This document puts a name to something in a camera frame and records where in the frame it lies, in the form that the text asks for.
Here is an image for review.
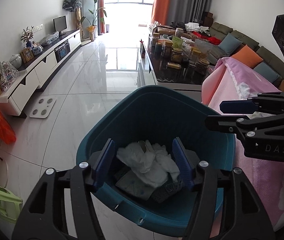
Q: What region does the white tissue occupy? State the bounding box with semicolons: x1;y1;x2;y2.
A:
117;140;180;189

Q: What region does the teal plastic trash bin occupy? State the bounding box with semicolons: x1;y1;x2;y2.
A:
76;86;236;237

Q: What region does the pink floral table cloth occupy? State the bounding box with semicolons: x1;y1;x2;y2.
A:
202;57;284;239

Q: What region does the blue-grey cushion right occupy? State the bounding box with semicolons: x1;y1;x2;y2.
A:
254;62;280;83

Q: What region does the blue-grey cushion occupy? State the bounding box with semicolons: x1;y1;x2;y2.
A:
254;62;280;83
218;33;242;56

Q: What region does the orange cushion left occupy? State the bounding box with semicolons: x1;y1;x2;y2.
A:
232;45;263;69

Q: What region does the green plastic stool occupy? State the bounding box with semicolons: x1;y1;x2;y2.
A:
0;186;23;224

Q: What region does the blue-grey cushion left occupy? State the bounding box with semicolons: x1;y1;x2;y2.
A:
218;33;242;56

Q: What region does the green sectional sofa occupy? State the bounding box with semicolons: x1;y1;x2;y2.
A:
186;21;284;92

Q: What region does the cluttered coffee table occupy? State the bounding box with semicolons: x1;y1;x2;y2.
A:
138;26;212;93

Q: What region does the white bathroom scale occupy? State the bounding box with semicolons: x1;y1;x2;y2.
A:
29;96;56;119

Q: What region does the grey curtain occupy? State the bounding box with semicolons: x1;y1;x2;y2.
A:
166;0;212;24

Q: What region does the orange curtain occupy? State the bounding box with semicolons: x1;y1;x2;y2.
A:
151;0;170;24

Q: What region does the white tv cabinet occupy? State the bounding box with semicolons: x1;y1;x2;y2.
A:
0;30;81;116

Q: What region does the tall green floor plant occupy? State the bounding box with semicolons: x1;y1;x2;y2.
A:
81;0;107;41

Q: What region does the white standing air conditioner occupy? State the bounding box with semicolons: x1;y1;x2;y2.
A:
75;0;99;41

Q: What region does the small black monitor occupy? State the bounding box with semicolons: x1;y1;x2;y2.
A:
53;16;67;36

